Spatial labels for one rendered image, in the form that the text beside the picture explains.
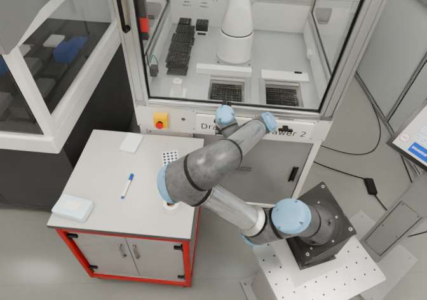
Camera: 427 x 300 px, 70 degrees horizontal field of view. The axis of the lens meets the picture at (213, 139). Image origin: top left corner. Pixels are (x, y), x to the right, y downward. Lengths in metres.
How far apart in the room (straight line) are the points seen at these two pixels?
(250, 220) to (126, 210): 0.61
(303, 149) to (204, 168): 1.08
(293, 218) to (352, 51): 0.74
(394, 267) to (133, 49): 2.05
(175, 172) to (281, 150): 1.04
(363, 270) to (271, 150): 0.75
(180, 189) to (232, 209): 0.22
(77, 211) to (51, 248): 0.94
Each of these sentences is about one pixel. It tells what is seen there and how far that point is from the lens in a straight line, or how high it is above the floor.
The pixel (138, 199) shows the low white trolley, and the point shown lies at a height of 0.76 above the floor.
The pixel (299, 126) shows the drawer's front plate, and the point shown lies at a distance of 1.62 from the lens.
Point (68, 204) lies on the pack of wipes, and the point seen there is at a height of 0.81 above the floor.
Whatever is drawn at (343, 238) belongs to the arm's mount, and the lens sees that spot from 1.24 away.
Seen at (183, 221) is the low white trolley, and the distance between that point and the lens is 1.39.
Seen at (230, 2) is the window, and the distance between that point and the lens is 1.28.
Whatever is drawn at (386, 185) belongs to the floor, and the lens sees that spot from 2.84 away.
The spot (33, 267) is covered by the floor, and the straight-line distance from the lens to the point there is 2.36.
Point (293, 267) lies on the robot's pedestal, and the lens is 1.36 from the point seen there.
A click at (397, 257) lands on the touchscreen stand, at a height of 0.04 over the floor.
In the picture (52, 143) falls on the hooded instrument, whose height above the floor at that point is 0.88.
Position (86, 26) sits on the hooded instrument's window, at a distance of 1.98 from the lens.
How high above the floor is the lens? 1.99
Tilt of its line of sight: 47 degrees down
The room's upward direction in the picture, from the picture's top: 3 degrees clockwise
